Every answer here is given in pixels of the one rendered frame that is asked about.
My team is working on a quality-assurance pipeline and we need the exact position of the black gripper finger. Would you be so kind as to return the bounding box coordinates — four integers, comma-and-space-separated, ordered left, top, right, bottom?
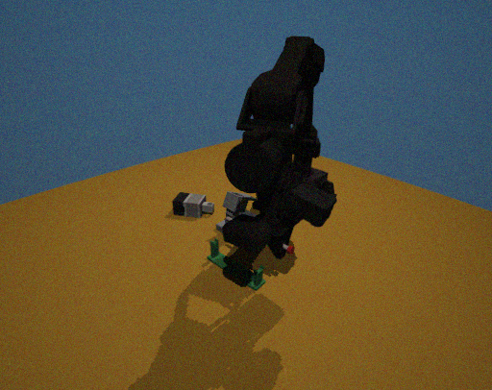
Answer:
267, 227, 290, 260
283, 216, 303, 257

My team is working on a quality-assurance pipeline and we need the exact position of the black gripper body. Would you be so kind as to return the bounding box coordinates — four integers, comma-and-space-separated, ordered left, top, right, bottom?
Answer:
222, 166, 299, 252

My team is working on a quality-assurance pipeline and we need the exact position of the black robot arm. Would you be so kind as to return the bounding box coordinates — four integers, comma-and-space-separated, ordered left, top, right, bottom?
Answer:
224, 36, 337, 227

